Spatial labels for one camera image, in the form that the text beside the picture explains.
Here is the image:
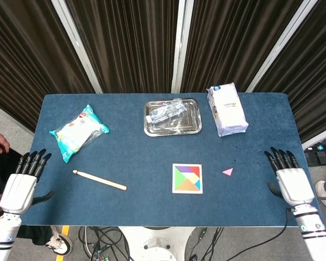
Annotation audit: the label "wooden drumstick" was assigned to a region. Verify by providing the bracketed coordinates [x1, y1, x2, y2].
[72, 169, 128, 191]

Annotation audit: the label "white partition post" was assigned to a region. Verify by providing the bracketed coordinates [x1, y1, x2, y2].
[170, 0, 194, 94]
[301, 127, 326, 149]
[51, 0, 103, 95]
[246, 0, 320, 93]

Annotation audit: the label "blue felt table cover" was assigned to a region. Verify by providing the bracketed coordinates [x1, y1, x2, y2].
[21, 92, 323, 228]

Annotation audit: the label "colourful wooden tangram puzzle tray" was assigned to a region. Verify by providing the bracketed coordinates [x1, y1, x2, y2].
[172, 163, 204, 195]

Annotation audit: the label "teal wet wipes pack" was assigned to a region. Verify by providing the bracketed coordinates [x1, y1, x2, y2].
[48, 104, 110, 164]

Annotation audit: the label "black foot pedal unit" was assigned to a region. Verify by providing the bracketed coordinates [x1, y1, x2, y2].
[304, 144, 326, 166]

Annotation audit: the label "orange triangle tangram piece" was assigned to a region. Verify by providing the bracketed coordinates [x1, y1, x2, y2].
[176, 179, 200, 191]

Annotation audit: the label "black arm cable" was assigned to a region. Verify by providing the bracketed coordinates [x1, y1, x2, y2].
[189, 208, 294, 261]

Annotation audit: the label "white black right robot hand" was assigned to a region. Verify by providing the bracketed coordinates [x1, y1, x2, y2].
[264, 147, 315, 209]

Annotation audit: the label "white tissue paper pack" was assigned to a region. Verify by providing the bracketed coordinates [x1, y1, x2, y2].
[206, 82, 249, 138]

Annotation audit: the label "yellow floor tape strip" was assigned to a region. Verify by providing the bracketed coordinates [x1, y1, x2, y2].
[55, 225, 71, 261]

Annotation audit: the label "stainless steel tray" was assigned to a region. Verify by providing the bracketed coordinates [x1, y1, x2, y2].
[143, 98, 203, 137]

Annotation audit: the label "green triangle tangram piece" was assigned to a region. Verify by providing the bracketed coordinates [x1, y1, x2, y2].
[174, 166, 190, 190]

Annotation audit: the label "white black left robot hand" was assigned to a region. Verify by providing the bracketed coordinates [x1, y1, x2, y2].
[0, 148, 55, 214]

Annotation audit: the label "brown pleated curtain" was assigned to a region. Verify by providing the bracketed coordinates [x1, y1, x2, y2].
[0, 0, 96, 134]
[254, 0, 326, 144]
[180, 0, 305, 93]
[66, 0, 180, 94]

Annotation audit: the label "black bystander trousers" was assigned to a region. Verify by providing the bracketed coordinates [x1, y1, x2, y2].
[0, 148, 52, 245]

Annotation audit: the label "white laced sneaker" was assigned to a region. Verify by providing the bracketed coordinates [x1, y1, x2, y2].
[45, 225, 74, 256]

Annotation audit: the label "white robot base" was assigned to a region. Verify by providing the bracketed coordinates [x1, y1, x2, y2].
[118, 226, 196, 261]

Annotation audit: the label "clear plastic water bottle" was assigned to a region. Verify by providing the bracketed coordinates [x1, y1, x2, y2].
[145, 100, 186, 126]

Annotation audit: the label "black floor cable bundle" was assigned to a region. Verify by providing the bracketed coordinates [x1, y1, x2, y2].
[78, 226, 134, 261]

